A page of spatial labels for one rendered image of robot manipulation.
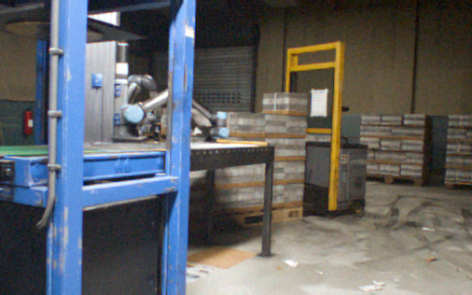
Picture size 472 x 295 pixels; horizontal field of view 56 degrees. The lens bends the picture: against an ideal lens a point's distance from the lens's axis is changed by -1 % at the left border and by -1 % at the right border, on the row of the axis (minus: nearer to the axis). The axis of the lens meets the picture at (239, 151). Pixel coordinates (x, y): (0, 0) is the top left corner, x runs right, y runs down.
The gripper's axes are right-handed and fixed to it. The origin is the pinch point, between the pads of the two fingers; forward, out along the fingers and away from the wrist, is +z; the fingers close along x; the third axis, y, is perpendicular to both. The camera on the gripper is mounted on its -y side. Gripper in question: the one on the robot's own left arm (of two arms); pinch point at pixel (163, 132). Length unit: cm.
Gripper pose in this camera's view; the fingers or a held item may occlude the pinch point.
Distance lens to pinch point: 413.1
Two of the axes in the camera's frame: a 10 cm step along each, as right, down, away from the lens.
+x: 7.5, 0.0, 6.6
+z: 6.6, 0.7, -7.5
